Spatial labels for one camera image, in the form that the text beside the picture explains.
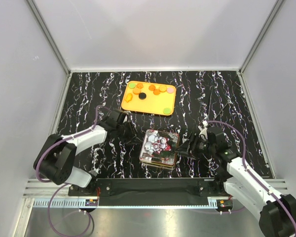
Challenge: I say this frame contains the green round cookie bottom right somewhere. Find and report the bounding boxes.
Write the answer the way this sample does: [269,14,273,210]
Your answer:
[163,108,171,115]

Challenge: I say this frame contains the orange fish cookie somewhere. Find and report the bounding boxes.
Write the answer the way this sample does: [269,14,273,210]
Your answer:
[124,93,133,103]

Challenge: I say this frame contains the gold cookie tin box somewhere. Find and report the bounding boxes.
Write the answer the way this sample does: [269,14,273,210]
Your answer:
[140,158,175,170]

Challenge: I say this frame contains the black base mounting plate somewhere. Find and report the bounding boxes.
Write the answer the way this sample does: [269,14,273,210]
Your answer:
[68,178,230,197]

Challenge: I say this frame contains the orange round cookie right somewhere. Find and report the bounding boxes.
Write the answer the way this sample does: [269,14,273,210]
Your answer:
[159,85,167,92]

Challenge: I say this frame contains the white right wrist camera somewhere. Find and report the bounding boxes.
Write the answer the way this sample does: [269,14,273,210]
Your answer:
[198,120,208,140]

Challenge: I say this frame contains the black round cookie on tray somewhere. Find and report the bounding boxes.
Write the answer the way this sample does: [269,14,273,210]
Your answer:
[139,92,147,100]

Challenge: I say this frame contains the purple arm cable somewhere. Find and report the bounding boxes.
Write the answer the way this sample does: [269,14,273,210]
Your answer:
[36,105,107,237]
[204,120,296,237]

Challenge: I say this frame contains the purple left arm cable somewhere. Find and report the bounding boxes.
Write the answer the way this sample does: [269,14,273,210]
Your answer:
[36,105,107,237]

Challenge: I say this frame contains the orange round cookie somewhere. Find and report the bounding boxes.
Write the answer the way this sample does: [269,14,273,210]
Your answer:
[133,88,141,95]
[159,85,167,92]

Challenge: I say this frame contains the gold tin lid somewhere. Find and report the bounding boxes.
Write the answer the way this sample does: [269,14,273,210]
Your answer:
[139,129,180,164]

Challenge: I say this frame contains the green round cookie top left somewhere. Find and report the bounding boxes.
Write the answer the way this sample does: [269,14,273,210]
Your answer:
[128,83,136,89]

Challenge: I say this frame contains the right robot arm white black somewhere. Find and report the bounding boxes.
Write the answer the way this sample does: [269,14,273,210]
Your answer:
[176,127,296,237]

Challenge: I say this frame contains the aluminium frame rail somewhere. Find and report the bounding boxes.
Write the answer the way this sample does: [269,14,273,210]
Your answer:
[24,179,291,208]

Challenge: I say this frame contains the orange plastic tray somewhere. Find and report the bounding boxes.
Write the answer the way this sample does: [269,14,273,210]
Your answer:
[121,81,176,116]

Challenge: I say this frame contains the orange scalloped cookie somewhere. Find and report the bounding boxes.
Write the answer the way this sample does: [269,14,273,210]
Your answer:
[153,89,160,95]

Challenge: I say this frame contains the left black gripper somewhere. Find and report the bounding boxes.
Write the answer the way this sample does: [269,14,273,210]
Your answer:
[116,121,143,146]

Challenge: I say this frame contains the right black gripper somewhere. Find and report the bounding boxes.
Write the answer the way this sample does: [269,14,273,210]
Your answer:
[175,132,216,160]

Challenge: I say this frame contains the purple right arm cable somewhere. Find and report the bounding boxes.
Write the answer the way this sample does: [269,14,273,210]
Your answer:
[204,120,296,237]

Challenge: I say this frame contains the green round cookie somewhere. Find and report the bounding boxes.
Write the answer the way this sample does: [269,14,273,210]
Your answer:
[163,108,171,115]
[128,83,136,89]

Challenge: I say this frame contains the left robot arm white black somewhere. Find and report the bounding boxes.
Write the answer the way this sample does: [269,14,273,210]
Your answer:
[33,110,141,196]

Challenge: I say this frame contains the orange round cookie left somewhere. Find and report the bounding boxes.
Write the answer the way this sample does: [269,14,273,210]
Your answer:
[133,88,141,95]

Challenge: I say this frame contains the pink round cookie right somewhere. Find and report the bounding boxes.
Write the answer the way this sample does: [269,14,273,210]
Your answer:
[167,87,175,94]

